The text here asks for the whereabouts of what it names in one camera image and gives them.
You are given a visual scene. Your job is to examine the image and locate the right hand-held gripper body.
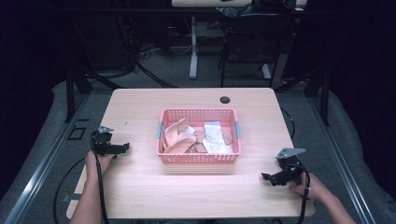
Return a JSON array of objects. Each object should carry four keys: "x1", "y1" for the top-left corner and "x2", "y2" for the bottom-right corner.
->
[{"x1": 268, "y1": 147, "x2": 307, "y2": 187}]

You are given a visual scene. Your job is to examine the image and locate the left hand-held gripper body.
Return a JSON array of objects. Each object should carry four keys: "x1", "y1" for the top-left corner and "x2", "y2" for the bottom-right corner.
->
[{"x1": 91, "y1": 125, "x2": 125, "y2": 157}]

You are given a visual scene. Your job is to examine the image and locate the beige cloth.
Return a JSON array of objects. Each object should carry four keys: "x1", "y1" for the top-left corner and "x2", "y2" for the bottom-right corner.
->
[{"x1": 162, "y1": 118, "x2": 198, "y2": 154}]

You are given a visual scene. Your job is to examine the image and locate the white cloth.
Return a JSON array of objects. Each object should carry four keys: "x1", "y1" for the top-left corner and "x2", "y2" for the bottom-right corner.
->
[{"x1": 202, "y1": 120, "x2": 234, "y2": 155}]

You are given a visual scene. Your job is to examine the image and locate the pink plastic basket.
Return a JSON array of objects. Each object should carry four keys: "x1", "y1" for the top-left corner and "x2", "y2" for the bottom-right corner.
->
[{"x1": 155, "y1": 107, "x2": 243, "y2": 164}]

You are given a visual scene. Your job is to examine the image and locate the person's left hand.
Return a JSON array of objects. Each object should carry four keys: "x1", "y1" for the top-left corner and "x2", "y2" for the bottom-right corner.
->
[{"x1": 84, "y1": 150, "x2": 118, "y2": 185}]

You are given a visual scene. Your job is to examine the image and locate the person's right hand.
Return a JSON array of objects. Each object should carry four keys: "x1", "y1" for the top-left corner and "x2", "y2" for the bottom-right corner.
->
[{"x1": 289, "y1": 172, "x2": 331, "y2": 203}]

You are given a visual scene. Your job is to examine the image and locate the black metal stand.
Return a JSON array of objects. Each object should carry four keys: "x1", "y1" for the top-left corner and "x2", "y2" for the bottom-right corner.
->
[
  {"x1": 64, "y1": 66, "x2": 122, "y2": 124},
  {"x1": 274, "y1": 66, "x2": 331, "y2": 127}
]

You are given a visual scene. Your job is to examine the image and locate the white desk leg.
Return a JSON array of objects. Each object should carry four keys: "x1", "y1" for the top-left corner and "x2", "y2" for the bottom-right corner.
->
[{"x1": 189, "y1": 15, "x2": 200, "y2": 80}]

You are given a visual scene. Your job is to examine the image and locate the black chair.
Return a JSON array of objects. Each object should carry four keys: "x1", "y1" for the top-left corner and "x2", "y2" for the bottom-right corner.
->
[{"x1": 218, "y1": 12, "x2": 295, "y2": 88}]

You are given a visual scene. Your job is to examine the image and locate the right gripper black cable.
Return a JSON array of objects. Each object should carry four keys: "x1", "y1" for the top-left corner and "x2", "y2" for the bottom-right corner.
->
[{"x1": 295, "y1": 162, "x2": 312, "y2": 224}]

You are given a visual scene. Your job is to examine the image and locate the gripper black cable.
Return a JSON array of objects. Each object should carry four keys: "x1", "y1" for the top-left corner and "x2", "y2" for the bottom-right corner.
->
[
  {"x1": 90, "y1": 136, "x2": 110, "y2": 224},
  {"x1": 295, "y1": 162, "x2": 312, "y2": 224}
]

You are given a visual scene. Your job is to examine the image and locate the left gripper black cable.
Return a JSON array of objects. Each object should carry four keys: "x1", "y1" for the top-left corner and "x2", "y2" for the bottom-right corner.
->
[{"x1": 90, "y1": 136, "x2": 110, "y2": 224}]

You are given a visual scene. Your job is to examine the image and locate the aluminium floor rail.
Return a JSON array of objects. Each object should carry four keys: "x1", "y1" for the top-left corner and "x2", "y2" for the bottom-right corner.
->
[
  {"x1": 3, "y1": 92, "x2": 92, "y2": 224},
  {"x1": 306, "y1": 96, "x2": 377, "y2": 224}
]

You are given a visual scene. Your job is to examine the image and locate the black floor cable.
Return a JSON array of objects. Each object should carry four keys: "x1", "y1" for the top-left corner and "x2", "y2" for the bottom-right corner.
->
[{"x1": 134, "y1": 59, "x2": 178, "y2": 89}]

